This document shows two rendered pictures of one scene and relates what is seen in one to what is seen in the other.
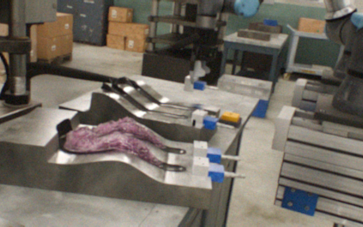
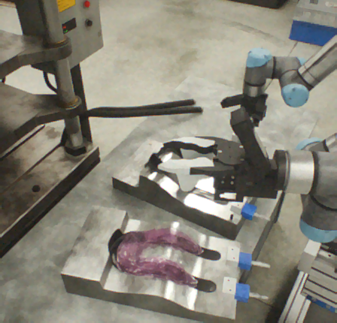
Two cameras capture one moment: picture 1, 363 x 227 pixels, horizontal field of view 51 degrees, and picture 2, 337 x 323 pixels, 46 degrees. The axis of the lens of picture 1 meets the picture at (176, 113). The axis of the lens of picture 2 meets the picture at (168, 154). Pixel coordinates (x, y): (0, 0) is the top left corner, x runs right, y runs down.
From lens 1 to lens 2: 0.70 m
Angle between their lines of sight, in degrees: 27
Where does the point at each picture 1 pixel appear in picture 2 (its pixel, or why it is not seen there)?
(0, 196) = (72, 309)
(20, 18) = (67, 87)
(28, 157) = (88, 284)
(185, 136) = (223, 225)
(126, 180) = (165, 305)
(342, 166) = not seen: outside the picture
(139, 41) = not seen: outside the picture
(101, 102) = (147, 184)
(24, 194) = (89, 307)
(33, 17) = (80, 57)
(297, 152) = (320, 279)
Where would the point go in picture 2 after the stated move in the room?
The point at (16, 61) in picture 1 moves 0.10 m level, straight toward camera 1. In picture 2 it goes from (70, 122) to (71, 138)
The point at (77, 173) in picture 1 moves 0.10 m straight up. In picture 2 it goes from (126, 297) to (123, 278)
